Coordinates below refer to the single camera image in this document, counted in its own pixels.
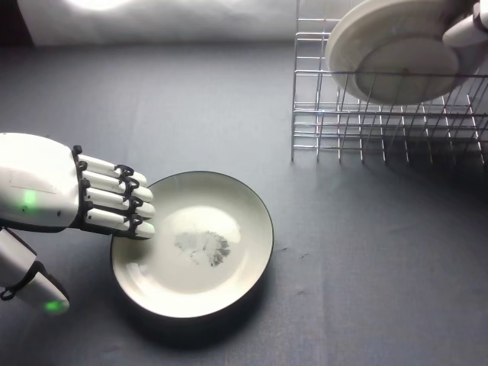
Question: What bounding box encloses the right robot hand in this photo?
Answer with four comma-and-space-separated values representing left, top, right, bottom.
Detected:
441, 0, 488, 76

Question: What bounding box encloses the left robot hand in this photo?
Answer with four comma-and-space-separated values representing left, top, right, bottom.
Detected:
0, 132, 156, 316

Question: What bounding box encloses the white plate with dark rim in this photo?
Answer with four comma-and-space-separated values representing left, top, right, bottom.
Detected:
110, 171, 275, 319
324, 0, 484, 104

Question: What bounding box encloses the white backdrop cloth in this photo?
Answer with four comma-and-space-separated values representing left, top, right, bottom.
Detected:
21, 0, 488, 50

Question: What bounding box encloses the grey table cloth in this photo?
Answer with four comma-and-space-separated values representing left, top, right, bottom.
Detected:
0, 37, 488, 366

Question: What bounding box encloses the wire dish rack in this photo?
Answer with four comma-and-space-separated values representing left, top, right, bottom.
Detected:
291, 30, 488, 165

